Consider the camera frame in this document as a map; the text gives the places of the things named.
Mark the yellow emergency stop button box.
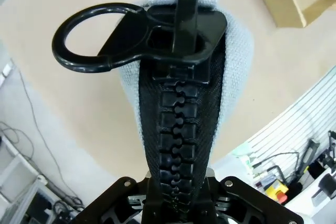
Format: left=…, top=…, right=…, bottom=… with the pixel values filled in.
left=264, top=179, right=289, bottom=204

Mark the thin grey floor cable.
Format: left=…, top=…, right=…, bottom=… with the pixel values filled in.
left=15, top=63, right=81, bottom=206

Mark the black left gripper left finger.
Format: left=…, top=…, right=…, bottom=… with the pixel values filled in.
left=76, top=176, right=149, bottom=224

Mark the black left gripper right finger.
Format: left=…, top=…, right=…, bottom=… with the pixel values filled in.
left=209, top=175, right=303, bottom=224

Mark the black zipper with ring pull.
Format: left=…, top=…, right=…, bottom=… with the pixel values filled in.
left=52, top=0, right=255, bottom=224

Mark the white slatted panel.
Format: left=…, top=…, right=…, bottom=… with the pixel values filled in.
left=245, top=66, right=336, bottom=167

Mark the black cylinder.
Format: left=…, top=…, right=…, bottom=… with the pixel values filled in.
left=317, top=173, right=336, bottom=198

